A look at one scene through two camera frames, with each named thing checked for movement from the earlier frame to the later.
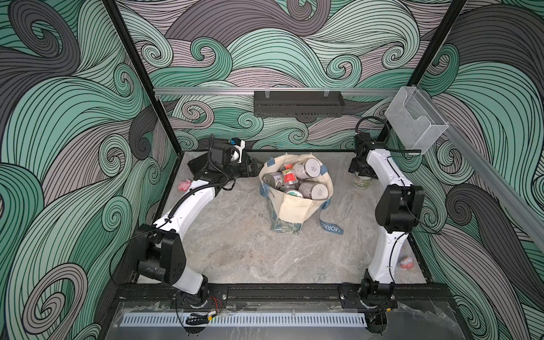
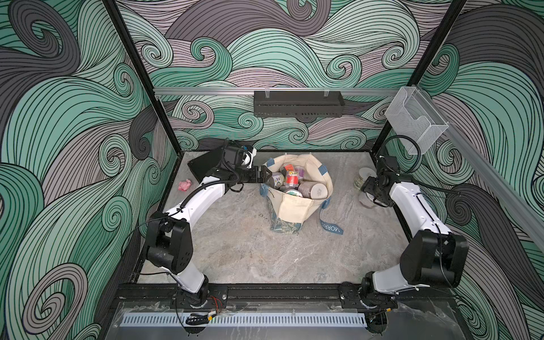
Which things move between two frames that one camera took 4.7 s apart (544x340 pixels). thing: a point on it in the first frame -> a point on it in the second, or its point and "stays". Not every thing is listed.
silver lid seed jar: x=308 y=168 -> x=365 y=200
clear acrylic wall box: x=414 y=119 stays
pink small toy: x=184 y=185 stays
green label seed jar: x=360 y=181 stays
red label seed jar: x=289 y=175 stays
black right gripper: x=353 y=168 -> x=367 y=185
